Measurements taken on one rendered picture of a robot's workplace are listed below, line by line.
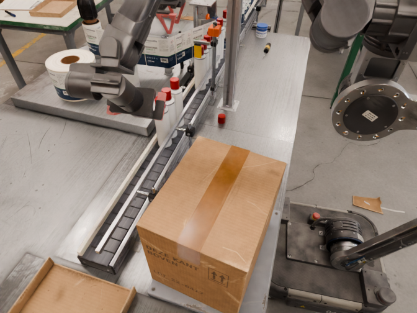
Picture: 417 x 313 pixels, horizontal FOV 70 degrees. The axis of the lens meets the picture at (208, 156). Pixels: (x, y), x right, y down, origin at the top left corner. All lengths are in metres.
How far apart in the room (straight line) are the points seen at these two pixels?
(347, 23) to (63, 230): 0.91
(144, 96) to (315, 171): 1.82
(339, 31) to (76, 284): 0.85
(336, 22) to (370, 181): 1.96
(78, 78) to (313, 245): 1.35
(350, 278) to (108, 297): 1.15
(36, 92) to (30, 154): 0.36
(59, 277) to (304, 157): 1.93
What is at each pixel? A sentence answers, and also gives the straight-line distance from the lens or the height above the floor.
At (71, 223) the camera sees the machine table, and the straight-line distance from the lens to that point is 1.04.
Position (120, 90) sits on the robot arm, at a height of 1.32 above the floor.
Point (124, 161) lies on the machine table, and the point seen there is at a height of 0.83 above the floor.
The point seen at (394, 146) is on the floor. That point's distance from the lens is 2.86.
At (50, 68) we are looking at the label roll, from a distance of 1.42.
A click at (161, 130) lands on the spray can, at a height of 0.97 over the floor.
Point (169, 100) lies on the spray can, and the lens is 1.05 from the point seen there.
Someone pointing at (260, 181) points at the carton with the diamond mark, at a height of 1.12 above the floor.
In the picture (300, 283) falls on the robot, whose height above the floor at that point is 0.24.
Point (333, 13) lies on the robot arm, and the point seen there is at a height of 1.46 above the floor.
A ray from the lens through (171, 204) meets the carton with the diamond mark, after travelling 0.65.
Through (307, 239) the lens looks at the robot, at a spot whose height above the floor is 0.26.
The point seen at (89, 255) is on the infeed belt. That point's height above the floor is 0.88.
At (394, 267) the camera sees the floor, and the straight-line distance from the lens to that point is 2.10.
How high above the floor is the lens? 1.64
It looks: 45 degrees down
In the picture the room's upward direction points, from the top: 1 degrees clockwise
